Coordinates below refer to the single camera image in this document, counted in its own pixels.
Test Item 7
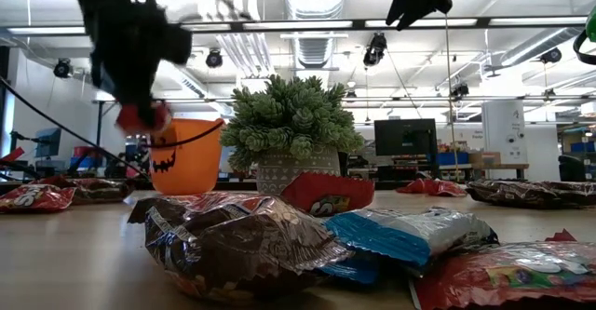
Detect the black bar with light strips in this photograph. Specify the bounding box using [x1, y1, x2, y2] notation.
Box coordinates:
[0, 17, 590, 35]

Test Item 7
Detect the potted green succulent plant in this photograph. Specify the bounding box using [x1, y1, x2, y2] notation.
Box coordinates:
[218, 74, 367, 197]

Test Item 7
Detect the red storage bin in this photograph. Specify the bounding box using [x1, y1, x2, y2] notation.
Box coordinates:
[72, 145, 106, 160]

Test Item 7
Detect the black office chair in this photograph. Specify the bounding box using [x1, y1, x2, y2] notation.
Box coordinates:
[558, 155, 588, 183]

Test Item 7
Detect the orange pumpkin face bucket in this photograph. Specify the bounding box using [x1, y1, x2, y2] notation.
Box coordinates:
[147, 116, 227, 196]

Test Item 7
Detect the blue storage box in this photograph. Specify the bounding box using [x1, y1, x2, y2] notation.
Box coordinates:
[436, 151, 470, 166]

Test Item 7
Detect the cardboard box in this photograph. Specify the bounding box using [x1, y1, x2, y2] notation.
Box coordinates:
[468, 151, 502, 166]

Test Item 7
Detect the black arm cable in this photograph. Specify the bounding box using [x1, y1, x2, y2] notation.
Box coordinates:
[0, 74, 151, 181]

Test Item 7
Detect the black metal stand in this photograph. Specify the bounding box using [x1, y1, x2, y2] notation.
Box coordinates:
[95, 96, 167, 162]

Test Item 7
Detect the green plastic bucket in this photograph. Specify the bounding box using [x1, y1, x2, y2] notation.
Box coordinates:
[572, 5, 596, 67]

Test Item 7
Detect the yellow hanging cord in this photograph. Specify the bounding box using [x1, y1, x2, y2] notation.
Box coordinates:
[441, 11, 461, 181]

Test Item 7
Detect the wooden desk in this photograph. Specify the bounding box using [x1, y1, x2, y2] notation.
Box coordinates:
[440, 162, 531, 182]

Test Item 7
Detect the brown Snickers candy bar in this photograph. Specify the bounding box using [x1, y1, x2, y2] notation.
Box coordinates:
[128, 192, 355, 307]
[465, 179, 562, 210]

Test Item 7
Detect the white column with signs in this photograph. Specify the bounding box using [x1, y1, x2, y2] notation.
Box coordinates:
[481, 99, 531, 166]

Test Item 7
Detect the black ceiling camera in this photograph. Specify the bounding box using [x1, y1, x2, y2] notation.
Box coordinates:
[449, 82, 470, 101]
[362, 31, 388, 68]
[205, 47, 224, 70]
[52, 57, 75, 79]
[539, 47, 563, 65]

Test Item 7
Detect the black computer monitor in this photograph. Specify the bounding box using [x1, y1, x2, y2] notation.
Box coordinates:
[373, 117, 439, 158]

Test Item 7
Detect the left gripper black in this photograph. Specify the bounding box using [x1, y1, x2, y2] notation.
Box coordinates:
[50, 0, 193, 128]

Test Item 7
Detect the small dark monitor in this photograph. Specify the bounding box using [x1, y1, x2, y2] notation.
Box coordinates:
[34, 127, 63, 159]

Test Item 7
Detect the silver ventilation duct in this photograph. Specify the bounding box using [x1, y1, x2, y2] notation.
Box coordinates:
[283, 0, 348, 69]

